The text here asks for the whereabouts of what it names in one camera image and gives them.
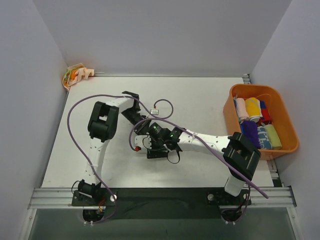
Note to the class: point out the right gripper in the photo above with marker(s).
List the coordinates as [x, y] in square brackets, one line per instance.
[155, 152]

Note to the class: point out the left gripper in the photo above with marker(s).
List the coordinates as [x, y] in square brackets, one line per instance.
[144, 127]

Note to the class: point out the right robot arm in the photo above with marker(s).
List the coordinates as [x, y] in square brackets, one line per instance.
[235, 151]

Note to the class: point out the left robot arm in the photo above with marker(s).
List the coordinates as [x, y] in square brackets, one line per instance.
[102, 127]

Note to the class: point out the black base mat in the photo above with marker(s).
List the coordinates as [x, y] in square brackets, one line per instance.
[164, 210]

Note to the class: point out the crumpled orange cloth pile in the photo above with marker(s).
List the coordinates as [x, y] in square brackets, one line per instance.
[75, 74]

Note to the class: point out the pink rolled towel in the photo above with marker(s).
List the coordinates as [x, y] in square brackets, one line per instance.
[241, 110]

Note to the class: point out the purple rolled towel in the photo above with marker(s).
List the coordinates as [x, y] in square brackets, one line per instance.
[250, 130]

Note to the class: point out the yellow rolled towel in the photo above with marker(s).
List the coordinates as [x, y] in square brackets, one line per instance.
[253, 107]

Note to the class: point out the blue patterned rolled towel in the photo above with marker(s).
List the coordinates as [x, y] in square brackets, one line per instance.
[263, 138]

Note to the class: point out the red cloth in basket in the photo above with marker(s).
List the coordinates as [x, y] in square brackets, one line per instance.
[265, 118]

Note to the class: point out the green rolled towel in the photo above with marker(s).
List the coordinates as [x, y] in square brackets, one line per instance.
[273, 137]

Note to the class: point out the orange plastic basket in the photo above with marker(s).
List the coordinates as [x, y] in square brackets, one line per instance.
[280, 118]

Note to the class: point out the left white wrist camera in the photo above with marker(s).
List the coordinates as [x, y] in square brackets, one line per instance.
[154, 111]

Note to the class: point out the aluminium frame rail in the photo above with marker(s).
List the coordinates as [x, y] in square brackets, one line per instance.
[66, 198]

